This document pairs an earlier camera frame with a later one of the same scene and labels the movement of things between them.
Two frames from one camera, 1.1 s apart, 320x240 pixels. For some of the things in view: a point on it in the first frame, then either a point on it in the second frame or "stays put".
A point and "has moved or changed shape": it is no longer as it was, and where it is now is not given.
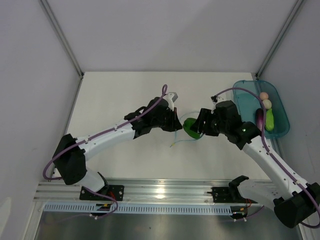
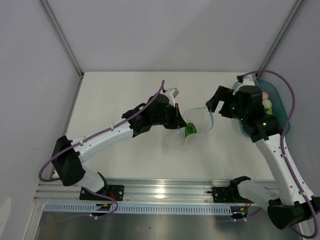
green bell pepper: x=193 y=134 has moved or changed shape
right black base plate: x=228 y=195 stays put
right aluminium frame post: x=281 y=35 stays put
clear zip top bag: x=181 y=135 has moved or changed shape
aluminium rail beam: x=174 y=192 stays put
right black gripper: x=205 y=115 to x=221 y=94
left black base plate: x=115 y=191 stays put
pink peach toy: x=263 y=96 stays put
